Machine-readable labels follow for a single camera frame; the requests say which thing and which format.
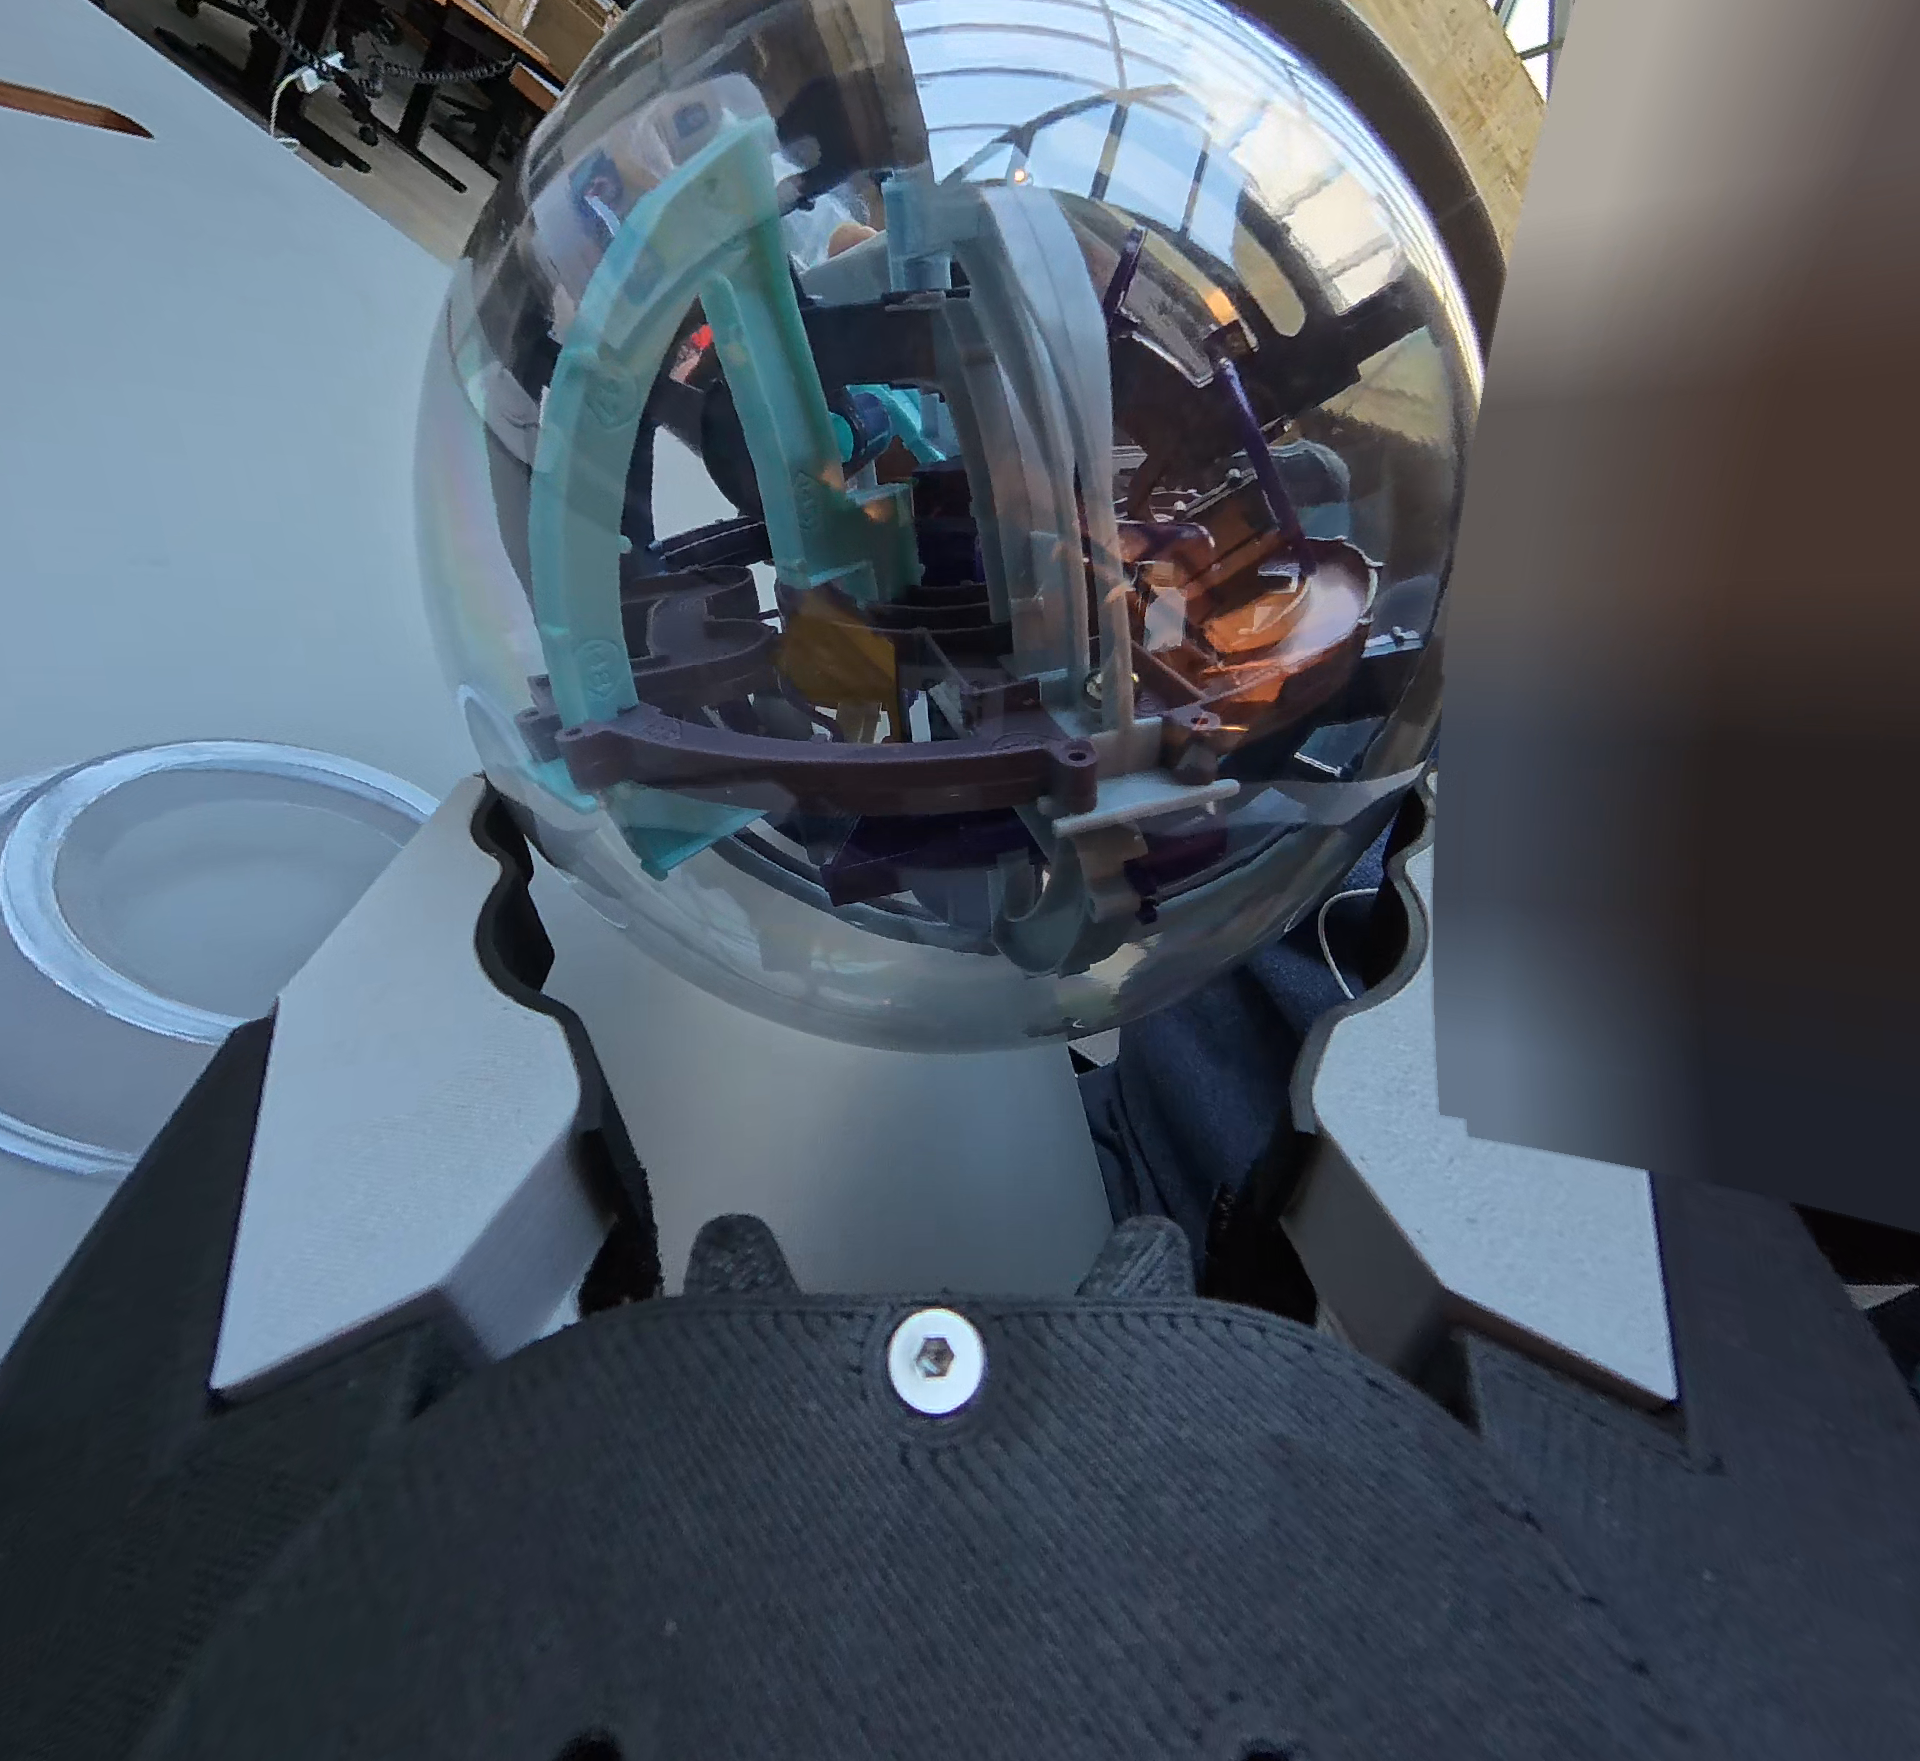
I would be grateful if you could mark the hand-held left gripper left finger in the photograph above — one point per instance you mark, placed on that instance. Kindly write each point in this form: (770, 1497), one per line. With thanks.
(407, 1116)

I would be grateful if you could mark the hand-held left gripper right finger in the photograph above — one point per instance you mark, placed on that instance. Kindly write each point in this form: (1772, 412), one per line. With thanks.
(1501, 1238)

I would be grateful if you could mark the clear maze ball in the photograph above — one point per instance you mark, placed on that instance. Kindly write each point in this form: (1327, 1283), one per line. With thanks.
(960, 440)

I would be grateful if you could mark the person's dark trousers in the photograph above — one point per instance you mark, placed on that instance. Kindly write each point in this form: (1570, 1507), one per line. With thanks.
(1200, 1116)

